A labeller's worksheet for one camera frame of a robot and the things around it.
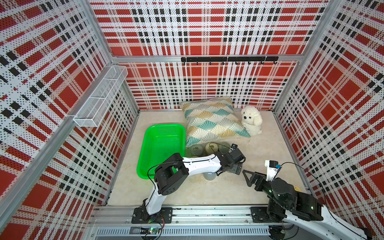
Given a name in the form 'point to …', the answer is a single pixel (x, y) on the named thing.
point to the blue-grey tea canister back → (209, 176)
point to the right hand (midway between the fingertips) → (250, 173)
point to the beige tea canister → (211, 147)
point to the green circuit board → (153, 230)
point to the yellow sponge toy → (297, 188)
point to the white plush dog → (252, 120)
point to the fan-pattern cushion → (211, 120)
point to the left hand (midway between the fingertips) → (233, 163)
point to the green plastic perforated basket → (161, 141)
